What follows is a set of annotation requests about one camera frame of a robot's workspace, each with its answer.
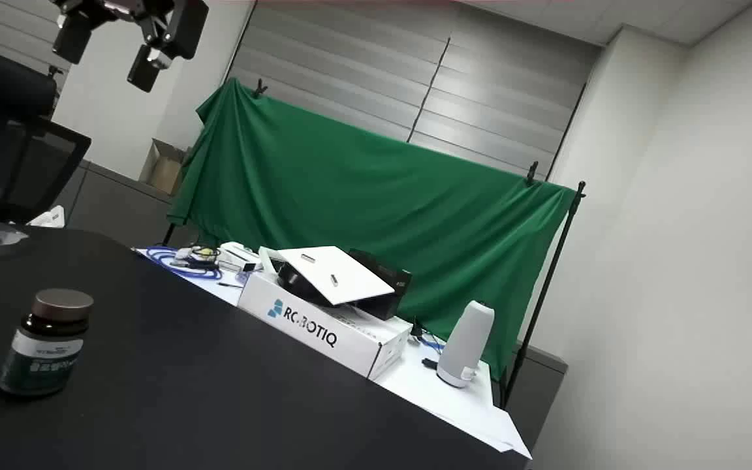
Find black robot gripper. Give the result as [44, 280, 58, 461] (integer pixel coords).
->
[50, 0, 177, 94]

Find dark bottle with green label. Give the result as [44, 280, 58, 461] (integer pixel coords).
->
[0, 286, 97, 403]

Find white spray bottle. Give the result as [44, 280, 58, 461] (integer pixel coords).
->
[433, 298, 499, 392]

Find brown cardboard box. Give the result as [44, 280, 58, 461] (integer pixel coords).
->
[138, 136, 191, 199]

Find black mesh office chair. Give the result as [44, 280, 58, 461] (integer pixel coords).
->
[0, 41, 94, 229]

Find green backdrop cloth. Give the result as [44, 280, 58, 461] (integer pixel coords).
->
[164, 75, 585, 386]

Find white lidded black case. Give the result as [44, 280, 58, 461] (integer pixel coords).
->
[265, 242, 416, 320]

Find grey window blinds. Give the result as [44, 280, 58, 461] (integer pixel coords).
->
[225, 0, 605, 183]

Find white Robotiq cardboard box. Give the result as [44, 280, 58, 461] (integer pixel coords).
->
[234, 268, 416, 382]

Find black backdrop stand pole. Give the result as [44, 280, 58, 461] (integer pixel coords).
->
[499, 178, 591, 407]

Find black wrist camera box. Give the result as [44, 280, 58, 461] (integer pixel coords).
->
[164, 0, 211, 62]

